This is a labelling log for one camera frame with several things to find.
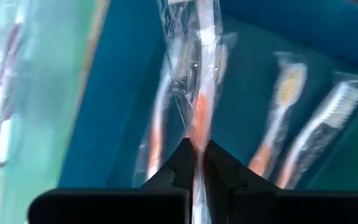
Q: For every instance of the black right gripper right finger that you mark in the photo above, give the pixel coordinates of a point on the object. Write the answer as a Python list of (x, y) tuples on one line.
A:
[(275, 205)]

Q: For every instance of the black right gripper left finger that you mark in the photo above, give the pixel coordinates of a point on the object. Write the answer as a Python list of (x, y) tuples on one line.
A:
[(120, 205)]

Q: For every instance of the orange toothbrush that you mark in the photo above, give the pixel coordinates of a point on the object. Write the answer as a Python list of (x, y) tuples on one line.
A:
[(337, 105), (201, 118)]

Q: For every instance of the blue toothbrush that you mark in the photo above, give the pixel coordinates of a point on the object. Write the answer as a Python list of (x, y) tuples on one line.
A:
[(225, 62)]

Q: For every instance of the purple toothbrush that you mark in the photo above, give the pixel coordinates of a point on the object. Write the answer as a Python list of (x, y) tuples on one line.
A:
[(8, 56)]

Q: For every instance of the blue plastic bin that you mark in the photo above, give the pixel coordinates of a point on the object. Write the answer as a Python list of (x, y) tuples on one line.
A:
[(120, 93)]

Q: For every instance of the teal plastic bin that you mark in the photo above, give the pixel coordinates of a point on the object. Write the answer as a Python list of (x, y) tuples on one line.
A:
[(48, 93)]

